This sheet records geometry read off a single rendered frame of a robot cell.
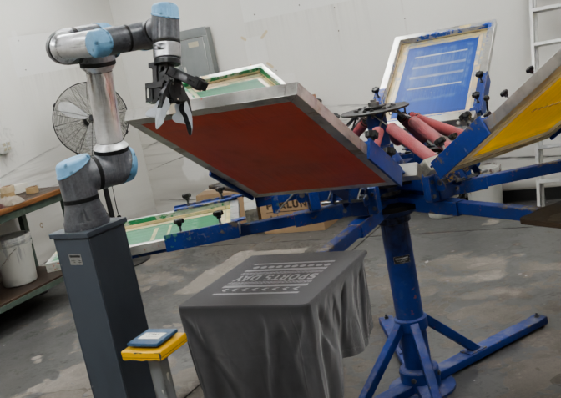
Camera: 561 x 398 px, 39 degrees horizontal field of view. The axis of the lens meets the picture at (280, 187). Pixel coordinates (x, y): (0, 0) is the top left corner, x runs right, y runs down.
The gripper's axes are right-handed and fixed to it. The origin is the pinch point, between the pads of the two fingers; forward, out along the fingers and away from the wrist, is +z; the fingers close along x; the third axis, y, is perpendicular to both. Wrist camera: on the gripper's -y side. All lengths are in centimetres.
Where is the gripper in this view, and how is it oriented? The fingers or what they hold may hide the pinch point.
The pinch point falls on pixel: (176, 133)
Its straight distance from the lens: 213.7
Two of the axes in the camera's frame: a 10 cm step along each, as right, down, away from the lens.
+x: -4.7, -0.4, -8.8
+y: -8.8, 0.8, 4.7
